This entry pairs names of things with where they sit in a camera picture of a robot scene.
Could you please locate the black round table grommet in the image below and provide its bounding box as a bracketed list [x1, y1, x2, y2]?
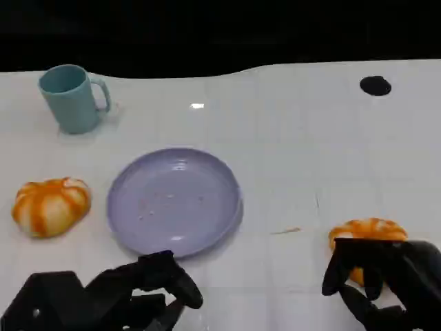
[359, 75, 392, 97]

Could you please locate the pale green mug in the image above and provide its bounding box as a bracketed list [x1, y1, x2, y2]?
[37, 64, 112, 135]

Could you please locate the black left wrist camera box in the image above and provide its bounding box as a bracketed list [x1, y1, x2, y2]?
[0, 270, 89, 331]

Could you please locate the lilac plate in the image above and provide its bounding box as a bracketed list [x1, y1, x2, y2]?
[106, 148, 244, 259]

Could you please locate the orange white toy bread roll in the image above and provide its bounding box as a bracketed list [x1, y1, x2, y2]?
[11, 177, 92, 239]
[328, 217, 409, 287]

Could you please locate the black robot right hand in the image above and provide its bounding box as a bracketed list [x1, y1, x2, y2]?
[321, 237, 441, 331]

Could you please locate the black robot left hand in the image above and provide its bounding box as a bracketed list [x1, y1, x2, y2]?
[85, 250, 205, 331]

